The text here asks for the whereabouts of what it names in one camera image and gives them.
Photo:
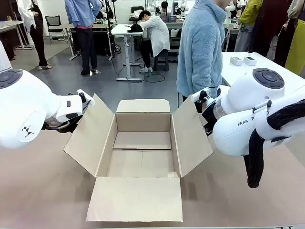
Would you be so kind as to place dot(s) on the white standing desk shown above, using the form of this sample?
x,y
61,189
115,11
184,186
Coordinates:
x,y
120,29

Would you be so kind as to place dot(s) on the black mesh office chair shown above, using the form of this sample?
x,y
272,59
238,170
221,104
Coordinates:
x,y
53,21

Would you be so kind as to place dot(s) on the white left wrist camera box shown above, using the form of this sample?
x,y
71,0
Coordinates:
x,y
87,99

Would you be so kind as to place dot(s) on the person in light blue fleece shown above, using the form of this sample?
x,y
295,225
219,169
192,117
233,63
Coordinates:
x,y
200,47

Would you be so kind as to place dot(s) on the person in yellow-green skirt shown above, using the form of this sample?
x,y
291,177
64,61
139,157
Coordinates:
x,y
297,47

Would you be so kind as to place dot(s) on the person in white coat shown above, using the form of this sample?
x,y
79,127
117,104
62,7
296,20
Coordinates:
x,y
35,35

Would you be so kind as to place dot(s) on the grey work table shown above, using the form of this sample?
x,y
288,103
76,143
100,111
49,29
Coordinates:
x,y
9,25

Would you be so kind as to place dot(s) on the brown cardboard box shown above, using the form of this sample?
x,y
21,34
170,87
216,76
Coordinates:
x,y
133,198

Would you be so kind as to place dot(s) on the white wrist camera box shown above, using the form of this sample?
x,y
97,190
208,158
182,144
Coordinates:
x,y
87,99
199,95

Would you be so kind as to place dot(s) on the person in yellow jacket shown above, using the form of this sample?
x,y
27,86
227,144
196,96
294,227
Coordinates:
x,y
252,12

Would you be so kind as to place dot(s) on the person in loose blue shirt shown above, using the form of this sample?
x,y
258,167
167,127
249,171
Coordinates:
x,y
83,14

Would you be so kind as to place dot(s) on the white side table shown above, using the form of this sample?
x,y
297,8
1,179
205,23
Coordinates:
x,y
238,74

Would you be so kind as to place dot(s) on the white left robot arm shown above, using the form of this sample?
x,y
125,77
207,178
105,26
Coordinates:
x,y
23,107

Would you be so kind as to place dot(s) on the black stool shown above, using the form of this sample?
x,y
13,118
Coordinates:
x,y
162,62

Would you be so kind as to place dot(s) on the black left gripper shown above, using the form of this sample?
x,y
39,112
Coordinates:
x,y
62,127

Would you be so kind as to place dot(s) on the seated person in white shirt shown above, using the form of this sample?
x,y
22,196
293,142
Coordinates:
x,y
157,35

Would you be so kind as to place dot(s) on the brown top desk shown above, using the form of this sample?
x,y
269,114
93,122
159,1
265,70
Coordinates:
x,y
100,26

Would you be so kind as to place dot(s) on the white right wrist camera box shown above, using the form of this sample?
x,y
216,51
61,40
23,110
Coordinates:
x,y
199,95

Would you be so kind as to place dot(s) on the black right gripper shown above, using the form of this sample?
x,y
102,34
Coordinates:
x,y
209,117

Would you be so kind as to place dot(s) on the person in dark maroon coat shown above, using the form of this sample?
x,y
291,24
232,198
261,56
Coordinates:
x,y
269,23

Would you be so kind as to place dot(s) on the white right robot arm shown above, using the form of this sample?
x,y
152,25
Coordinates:
x,y
238,133

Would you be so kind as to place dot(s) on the black bag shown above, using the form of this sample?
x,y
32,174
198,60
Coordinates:
x,y
134,28

